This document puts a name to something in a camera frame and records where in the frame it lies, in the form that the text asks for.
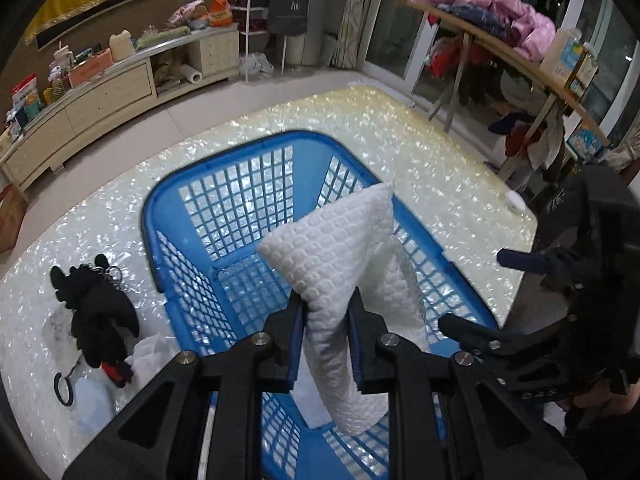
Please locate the pinkish snack bag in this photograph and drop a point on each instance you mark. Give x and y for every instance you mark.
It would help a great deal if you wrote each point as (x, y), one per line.
(182, 12)

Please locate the white quilted pillow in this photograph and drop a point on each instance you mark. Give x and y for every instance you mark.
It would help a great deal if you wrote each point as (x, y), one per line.
(330, 260)

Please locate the green cloth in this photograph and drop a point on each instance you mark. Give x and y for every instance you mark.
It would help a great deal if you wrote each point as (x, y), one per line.
(160, 38)

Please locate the white cloth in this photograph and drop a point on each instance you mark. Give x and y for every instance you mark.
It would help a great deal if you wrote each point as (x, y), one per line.
(150, 355)

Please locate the cardboard box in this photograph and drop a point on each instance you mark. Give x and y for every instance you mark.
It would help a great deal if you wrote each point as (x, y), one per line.
(7, 220)

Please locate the orange snack bag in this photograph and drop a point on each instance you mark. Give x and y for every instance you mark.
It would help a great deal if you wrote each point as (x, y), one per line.
(220, 10)

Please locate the patterned curtain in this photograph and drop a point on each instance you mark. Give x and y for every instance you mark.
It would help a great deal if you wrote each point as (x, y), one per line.
(357, 10)

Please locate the pale blue soft pouch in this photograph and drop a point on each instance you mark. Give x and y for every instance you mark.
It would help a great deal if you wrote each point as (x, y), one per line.
(95, 407)

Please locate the paper towel roll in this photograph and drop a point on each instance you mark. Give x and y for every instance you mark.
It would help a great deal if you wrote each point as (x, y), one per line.
(192, 75)

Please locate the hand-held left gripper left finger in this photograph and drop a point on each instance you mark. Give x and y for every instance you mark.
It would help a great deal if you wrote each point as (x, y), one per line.
(298, 340)

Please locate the white metal rack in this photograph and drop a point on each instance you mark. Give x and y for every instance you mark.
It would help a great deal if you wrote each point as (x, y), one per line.
(247, 35)

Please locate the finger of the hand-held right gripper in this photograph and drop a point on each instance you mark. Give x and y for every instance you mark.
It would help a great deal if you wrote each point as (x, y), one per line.
(475, 332)
(522, 260)

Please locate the colourful printed box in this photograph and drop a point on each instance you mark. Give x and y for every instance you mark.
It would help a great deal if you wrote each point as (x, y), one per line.
(582, 75)

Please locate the white standing air conditioner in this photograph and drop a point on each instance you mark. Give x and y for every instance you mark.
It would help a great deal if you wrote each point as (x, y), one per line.
(320, 5)

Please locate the cream plastic jug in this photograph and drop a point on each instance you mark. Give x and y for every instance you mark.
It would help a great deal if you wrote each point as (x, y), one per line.
(121, 46)

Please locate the red and white package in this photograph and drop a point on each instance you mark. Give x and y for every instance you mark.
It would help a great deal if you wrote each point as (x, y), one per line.
(25, 92)

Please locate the wooden folding table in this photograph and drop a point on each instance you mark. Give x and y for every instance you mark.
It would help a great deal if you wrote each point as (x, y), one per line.
(490, 40)

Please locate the cream long cabinet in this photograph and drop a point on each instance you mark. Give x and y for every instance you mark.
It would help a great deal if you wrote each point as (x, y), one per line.
(100, 95)

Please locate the black plush toy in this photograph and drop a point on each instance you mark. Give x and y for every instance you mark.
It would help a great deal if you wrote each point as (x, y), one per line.
(97, 310)

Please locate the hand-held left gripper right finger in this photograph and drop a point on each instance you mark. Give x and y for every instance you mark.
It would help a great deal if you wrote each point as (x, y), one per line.
(356, 350)

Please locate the white plastic bag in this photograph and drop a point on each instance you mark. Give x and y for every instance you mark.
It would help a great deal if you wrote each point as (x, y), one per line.
(256, 65)

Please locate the pink box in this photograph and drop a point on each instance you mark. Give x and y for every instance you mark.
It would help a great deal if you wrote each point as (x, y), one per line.
(90, 67)

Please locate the glass sliding door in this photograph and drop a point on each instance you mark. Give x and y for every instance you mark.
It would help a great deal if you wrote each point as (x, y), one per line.
(400, 20)

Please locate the white round device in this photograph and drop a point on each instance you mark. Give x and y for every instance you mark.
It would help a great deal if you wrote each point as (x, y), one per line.
(515, 202)

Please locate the black tote bag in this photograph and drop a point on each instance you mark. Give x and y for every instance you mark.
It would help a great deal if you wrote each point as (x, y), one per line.
(287, 12)

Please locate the blue plastic basket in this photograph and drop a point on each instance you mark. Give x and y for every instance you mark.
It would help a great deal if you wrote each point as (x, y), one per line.
(149, 240)

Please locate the pink jacket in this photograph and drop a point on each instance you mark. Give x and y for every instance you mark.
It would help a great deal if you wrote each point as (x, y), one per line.
(530, 25)

